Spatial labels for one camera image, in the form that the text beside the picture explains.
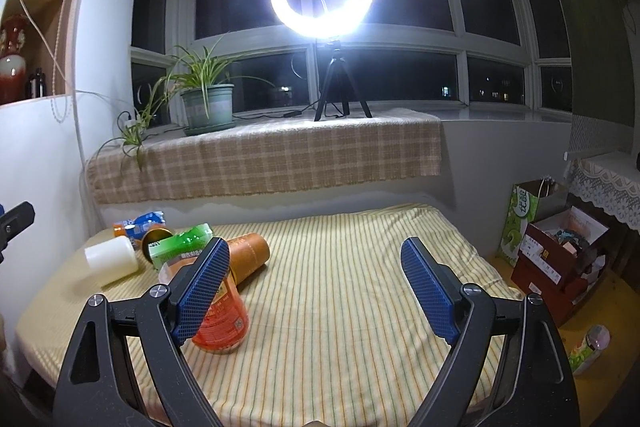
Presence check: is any white plastic cup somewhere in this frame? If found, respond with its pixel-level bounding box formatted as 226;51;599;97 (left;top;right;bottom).
84;237;141;284

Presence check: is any blue snack packet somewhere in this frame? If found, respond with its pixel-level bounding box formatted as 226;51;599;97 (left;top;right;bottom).
125;209;166;241

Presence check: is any white lace cloth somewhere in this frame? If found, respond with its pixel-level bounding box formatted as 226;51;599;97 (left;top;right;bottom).
566;153;640;234

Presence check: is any green plant saucer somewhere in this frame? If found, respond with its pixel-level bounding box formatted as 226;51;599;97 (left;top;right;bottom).
182;119;237;137

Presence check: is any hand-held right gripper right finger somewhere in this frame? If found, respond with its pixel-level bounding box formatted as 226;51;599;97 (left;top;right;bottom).
400;236;581;427

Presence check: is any white window frame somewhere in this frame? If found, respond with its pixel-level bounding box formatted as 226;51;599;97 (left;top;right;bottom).
129;0;574;115

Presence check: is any yellow striped bed sheet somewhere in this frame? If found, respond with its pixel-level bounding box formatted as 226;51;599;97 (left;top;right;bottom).
15;204;524;427

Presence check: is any black power cable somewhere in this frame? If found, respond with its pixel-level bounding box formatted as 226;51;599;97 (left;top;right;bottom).
234;103;352;122

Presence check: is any orange plastic bottle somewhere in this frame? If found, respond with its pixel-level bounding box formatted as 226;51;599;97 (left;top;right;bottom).
159;256;251;353

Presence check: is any round gold can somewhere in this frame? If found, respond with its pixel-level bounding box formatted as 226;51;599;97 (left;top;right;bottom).
140;228;176;266

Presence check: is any brown paper cup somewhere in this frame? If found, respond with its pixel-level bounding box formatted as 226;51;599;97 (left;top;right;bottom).
227;232;271;286

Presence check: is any red ceramic vase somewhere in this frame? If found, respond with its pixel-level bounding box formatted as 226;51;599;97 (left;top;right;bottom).
0;14;29;106

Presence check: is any dark red cardboard box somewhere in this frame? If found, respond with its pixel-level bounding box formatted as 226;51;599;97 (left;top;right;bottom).
510;204;612;329

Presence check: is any small dark bottle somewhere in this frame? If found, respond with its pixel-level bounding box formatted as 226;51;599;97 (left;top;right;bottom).
27;67;46;100

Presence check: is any white power strip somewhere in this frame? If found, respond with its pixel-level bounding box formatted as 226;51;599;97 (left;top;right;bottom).
119;109;147;129

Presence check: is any beige checked cloth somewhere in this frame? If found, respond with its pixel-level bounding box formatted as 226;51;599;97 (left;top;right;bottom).
84;109;444;206

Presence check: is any green bottle with pink cap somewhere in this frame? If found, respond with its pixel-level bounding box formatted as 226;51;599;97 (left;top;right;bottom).
569;324;612;376

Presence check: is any spider plant in green pot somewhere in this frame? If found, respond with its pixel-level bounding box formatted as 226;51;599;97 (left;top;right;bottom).
96;33;277;174

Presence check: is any green paper bag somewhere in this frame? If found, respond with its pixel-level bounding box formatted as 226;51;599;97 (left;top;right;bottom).
500;179;569;269

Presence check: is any black tripod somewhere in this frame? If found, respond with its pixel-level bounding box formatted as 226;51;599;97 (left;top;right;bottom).
313;39;374;123

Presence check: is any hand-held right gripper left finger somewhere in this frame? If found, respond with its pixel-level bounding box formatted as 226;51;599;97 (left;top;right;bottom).
52;236;236;427

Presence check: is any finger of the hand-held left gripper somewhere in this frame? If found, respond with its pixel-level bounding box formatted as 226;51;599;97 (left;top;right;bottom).
0;202;36;264

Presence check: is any green cardboard box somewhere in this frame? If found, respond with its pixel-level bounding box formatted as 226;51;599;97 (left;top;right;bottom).
147;223;214;271

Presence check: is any white charging cable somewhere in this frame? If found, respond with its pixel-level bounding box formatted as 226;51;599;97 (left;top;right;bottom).
15;0;87;170

